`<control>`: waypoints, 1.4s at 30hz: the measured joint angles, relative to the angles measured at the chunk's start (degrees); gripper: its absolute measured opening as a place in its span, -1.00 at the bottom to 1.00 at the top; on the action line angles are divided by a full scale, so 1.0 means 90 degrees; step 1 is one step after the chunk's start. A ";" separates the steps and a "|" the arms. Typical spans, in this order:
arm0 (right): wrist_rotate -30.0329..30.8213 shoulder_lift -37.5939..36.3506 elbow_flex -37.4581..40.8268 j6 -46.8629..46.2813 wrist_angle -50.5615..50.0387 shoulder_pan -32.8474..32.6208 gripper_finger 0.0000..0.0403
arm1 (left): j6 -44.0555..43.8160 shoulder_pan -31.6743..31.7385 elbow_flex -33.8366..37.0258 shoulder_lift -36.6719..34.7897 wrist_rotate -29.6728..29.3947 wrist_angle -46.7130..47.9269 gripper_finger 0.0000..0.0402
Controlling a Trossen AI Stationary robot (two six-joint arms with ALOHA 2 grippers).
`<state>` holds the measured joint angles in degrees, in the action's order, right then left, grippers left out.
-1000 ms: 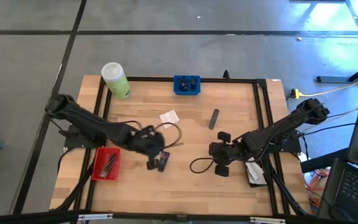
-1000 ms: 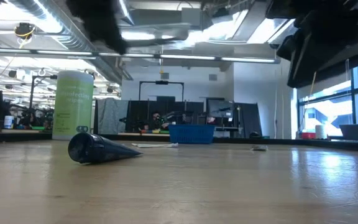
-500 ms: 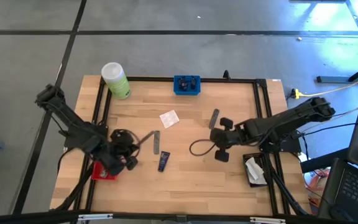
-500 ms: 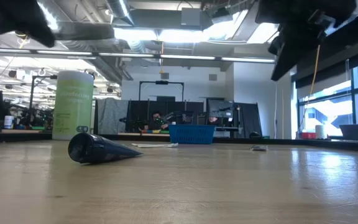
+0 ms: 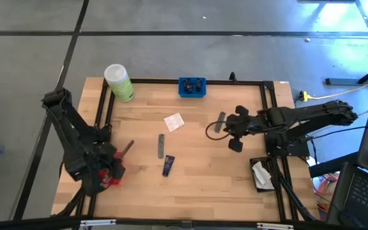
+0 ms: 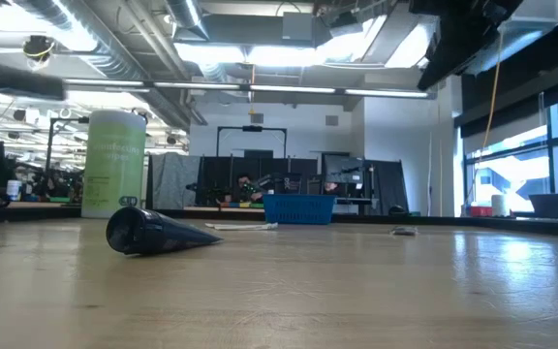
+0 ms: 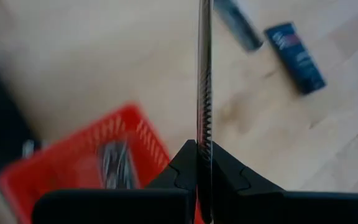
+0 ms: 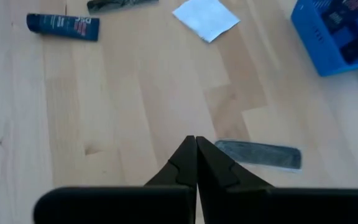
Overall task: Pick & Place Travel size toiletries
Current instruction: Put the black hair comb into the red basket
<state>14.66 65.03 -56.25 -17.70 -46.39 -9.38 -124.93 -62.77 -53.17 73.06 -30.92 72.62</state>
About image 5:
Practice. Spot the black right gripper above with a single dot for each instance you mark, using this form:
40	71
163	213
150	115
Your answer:
244	124

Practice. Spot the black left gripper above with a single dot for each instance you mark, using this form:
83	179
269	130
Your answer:
102	166

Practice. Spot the white paper packet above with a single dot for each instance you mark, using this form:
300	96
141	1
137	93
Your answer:
264	182

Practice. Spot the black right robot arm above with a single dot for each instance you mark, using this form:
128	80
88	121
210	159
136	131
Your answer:
315	116

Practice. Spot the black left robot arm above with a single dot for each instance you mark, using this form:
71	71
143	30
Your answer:
65	118

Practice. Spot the red plastic basket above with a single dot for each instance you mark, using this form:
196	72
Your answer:
113	182

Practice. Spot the black plastic basket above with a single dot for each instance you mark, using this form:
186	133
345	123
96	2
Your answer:
271	166

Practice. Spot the blue plastic basket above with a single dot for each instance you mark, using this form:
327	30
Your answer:
192	95

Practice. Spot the white square sachet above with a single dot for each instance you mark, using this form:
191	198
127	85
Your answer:
174	122

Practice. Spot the green disinfecting wipes canister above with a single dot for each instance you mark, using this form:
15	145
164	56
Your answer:
120	84

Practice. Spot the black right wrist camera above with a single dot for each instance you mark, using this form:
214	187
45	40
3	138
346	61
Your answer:
235	145

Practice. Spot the silver metal bracket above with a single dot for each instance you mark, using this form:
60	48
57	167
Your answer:
275	226
97	222

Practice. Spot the black aluminium table frame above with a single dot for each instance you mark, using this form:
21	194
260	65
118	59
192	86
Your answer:
158	81

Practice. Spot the black table-level camera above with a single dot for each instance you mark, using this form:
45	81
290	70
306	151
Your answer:
186	224

